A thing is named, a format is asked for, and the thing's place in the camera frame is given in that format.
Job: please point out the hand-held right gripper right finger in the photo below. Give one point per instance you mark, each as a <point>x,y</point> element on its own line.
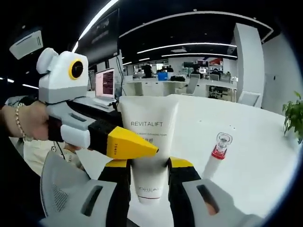
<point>182,189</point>

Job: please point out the white frame chair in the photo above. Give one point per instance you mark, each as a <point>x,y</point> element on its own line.
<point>249,99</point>

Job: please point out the black laptop stand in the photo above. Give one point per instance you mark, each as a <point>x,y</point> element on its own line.
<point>101,111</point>

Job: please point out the white laptop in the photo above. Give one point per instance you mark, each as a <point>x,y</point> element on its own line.
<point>105,82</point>

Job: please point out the white skincare tube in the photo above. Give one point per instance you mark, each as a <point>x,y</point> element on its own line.
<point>151,113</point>

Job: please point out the white square pillar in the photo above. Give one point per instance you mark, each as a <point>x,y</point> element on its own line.
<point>248,66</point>

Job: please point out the blue storage bin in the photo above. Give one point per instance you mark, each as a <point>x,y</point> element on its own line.
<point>163,76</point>

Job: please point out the dark hanging screen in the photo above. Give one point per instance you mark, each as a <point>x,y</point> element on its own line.
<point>101,35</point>

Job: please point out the large white skincare bottle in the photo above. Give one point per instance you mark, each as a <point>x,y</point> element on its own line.
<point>215,163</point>

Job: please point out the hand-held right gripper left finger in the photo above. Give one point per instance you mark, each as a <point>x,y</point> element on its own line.
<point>116,189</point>

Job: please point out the person's left hand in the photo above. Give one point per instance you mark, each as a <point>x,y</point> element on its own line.
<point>35,120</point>

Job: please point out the green potted plant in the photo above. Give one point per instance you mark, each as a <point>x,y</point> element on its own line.
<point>294,116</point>

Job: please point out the person's cream shirt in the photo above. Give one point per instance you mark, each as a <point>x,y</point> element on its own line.
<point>38,156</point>

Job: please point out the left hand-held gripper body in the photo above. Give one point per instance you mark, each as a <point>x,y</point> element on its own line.
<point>56,80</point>

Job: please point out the ceiling air conditioner unit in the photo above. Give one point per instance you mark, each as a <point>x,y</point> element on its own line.
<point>26,45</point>

